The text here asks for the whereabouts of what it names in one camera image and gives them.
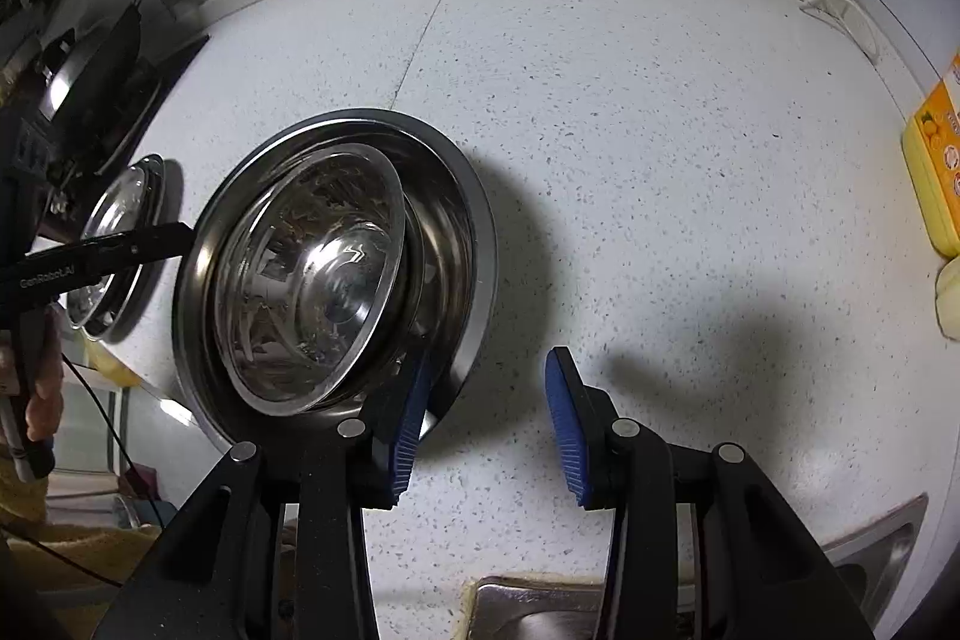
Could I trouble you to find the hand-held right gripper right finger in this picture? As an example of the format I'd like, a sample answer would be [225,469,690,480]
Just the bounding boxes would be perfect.
[543,345,875,640]

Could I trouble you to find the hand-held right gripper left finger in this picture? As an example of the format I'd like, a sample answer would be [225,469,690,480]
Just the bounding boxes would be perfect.
[94,349,438,640]

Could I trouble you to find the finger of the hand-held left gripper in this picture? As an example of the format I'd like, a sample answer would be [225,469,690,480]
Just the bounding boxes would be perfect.
[88,221,198,283]

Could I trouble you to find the steel plate with white label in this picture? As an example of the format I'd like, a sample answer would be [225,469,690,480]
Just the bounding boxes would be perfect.
[75,153,167,342]

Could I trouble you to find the plain steel plate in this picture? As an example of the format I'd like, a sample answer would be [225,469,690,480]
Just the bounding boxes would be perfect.
[64,157,160,333]

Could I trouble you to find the medium steel bowl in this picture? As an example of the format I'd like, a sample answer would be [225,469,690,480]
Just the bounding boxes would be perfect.
[403,190,434,348]

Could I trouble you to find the small steel bowl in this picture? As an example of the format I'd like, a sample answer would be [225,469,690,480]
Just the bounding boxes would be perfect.
[213,148,410,417]

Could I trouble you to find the wide steel bowl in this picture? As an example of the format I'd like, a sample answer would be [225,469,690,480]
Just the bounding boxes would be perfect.
[191,121,476,420]

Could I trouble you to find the large steel basin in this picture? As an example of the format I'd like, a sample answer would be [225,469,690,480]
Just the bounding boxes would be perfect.
[172,107,498,455]

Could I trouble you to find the person's left hand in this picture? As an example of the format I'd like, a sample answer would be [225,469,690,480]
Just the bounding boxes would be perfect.
[0,304,64,461]

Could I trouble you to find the dark steel wok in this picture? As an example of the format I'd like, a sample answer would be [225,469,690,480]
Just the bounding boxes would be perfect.
[33,0,163,161]

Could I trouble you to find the black cooktop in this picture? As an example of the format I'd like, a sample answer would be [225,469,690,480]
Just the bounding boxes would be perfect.
[45,34,211,191]

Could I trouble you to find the steel sink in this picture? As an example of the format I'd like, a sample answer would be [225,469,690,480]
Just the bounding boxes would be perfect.
[463,493,932,640]

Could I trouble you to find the pale yellow sponge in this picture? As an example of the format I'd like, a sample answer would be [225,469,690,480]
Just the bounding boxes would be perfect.
[934,257,960,342]

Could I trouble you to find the yellow packet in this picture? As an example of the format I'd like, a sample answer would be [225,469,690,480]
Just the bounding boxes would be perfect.
[901,50,960,260]

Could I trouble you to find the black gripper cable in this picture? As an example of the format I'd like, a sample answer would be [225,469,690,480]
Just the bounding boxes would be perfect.
[58,351,167,587]

